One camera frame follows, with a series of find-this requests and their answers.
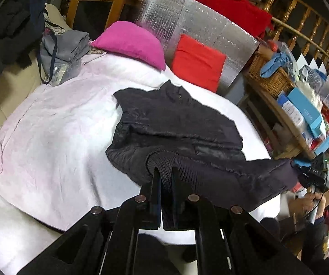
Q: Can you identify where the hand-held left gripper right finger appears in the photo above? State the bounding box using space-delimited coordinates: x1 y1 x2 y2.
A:
163 168 314 275

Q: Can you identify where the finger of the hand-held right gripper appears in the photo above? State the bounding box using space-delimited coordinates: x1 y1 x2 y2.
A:
291 159 311 169

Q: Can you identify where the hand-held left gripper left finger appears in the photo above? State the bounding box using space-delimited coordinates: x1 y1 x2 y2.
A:
17 168 165 275

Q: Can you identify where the black knit sweater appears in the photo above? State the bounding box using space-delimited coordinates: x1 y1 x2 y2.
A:
106 80 299 230

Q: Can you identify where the person's right hand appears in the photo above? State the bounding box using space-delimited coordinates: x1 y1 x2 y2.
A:
303 190 326 220

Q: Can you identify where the wooden side table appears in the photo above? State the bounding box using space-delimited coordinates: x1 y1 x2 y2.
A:
243 74 316 161

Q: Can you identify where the white carton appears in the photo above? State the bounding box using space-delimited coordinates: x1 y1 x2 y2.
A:
281 100 305 124

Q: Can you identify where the light blue box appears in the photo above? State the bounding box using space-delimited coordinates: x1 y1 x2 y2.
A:
286 87 326 138

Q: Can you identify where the wicker basket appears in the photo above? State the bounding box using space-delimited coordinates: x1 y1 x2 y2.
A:
249 51 296 98

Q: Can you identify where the clear plastic bag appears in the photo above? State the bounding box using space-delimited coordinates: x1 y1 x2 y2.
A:
299 64 329 92

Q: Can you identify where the blue cloth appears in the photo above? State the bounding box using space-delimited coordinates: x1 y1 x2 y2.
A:
260 51 294 78

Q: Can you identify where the white fleece blanket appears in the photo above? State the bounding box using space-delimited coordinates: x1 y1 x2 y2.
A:
0 53 281 245

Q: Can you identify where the red pillow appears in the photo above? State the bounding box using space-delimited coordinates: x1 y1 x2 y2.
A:
171 34 227 93

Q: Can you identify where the pink pillow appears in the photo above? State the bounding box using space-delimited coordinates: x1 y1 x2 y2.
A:
90 21 166 72

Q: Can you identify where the white bed sheet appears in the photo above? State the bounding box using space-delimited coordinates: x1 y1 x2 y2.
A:
0 175 68 275

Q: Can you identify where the wooden railing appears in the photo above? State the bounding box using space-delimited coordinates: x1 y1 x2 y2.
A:
144 0 329 83

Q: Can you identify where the red blanket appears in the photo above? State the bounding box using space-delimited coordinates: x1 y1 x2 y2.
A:
171 0 275 39

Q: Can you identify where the silver foil insulation panel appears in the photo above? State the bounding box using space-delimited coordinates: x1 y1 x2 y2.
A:
134 0 261 95

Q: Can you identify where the grey cloth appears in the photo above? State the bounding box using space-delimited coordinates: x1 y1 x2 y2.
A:
40 29 91 86

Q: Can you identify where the dark jacket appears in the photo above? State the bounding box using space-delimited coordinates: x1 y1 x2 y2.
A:
0 0 47 108

